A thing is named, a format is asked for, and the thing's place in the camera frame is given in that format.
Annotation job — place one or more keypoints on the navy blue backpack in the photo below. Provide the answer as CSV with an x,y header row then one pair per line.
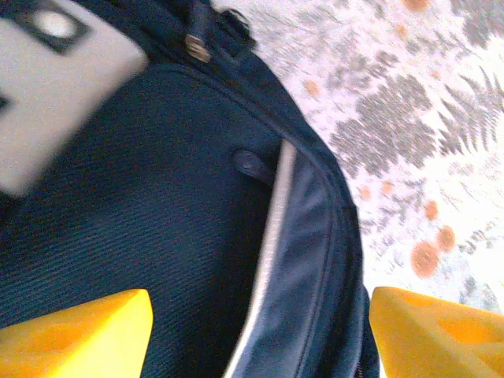
x,y
157,197

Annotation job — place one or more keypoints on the floral tablecloth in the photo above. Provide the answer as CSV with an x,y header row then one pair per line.
x,y
413,118

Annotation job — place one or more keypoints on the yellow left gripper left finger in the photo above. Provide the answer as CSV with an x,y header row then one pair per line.
x,y
71,342

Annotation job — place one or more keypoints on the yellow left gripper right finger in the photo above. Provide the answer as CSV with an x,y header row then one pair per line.
x,y
441,342

